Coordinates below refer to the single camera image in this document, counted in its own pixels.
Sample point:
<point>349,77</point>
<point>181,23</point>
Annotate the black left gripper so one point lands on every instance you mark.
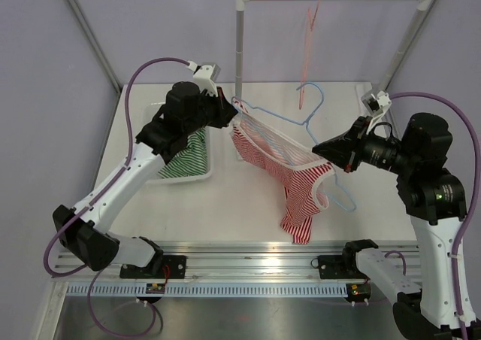
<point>225,110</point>

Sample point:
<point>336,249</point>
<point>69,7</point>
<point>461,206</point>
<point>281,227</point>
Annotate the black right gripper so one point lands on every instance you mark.
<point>351,143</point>

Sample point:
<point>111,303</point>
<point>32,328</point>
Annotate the red striped tank top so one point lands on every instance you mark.
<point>296,167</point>

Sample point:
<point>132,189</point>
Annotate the green striped tank top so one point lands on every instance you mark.
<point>191,161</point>

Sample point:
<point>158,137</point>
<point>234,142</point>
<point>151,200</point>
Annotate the pink wire hanger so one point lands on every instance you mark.
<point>309,28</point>

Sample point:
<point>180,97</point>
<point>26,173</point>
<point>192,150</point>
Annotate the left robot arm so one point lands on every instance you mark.
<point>84,230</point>

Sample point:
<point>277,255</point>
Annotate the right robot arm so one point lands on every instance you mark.
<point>438,307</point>

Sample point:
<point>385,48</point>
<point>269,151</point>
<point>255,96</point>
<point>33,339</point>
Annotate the clear plastic basket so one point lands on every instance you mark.
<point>155,179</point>

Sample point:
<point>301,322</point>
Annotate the grey clothes rack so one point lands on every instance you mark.
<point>279,101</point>

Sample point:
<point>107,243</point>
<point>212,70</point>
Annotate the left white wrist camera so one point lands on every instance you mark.
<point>204,76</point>

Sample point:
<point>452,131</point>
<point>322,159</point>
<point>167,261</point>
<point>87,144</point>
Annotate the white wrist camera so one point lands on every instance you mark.
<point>377,103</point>
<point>204,76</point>

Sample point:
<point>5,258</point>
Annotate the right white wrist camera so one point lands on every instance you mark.
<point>377,103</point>

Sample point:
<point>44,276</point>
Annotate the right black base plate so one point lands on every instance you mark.
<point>332,267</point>

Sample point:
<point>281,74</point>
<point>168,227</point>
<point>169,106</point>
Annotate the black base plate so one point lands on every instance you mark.
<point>332,267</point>
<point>172,266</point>

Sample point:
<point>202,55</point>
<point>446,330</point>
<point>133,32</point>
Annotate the aluminium mounting rail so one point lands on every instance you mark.
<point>255,261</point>

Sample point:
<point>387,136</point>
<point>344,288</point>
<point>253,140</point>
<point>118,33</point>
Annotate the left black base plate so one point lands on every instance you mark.
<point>172,266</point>

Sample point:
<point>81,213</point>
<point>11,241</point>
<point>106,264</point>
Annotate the white slotted cable duct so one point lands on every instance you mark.
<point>210,290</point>

